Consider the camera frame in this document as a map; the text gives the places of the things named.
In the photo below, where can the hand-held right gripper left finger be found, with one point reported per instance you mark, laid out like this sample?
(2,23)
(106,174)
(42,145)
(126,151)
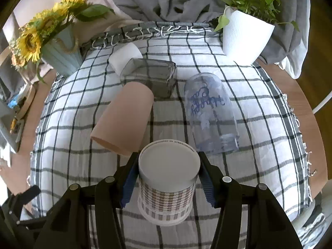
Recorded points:
(129,186)

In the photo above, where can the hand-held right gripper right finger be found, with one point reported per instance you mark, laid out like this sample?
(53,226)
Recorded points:
(207,184)

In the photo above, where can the checkered paper cup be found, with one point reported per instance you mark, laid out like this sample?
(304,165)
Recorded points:
(168,176)

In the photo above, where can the clear glass cup blue script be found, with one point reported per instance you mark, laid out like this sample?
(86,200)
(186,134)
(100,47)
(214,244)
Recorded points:
(210,111)

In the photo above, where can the beige cup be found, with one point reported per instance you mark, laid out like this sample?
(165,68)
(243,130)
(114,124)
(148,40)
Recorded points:
(124,114)

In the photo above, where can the grey square glass cup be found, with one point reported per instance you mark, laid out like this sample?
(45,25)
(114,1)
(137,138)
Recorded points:
(153,76)

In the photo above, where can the white cup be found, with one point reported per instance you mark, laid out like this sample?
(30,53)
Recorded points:
(124,57)

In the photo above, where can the checkered tablecloth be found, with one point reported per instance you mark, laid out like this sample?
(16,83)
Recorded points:
(166,124)

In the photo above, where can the pale blue ribbed vase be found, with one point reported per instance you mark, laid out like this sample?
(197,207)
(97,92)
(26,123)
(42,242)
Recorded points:
(62,54)

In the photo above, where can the white ribbed plant pot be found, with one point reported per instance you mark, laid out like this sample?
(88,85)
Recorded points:
(243,39)

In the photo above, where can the grey blanket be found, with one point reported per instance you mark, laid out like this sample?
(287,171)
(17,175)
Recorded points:
(207,7)

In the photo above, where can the sunflower bouquet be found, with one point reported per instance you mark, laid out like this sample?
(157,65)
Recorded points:
(44,28)

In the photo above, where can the green pothos plant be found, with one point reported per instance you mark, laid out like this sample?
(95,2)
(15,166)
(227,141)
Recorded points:
(255,1)

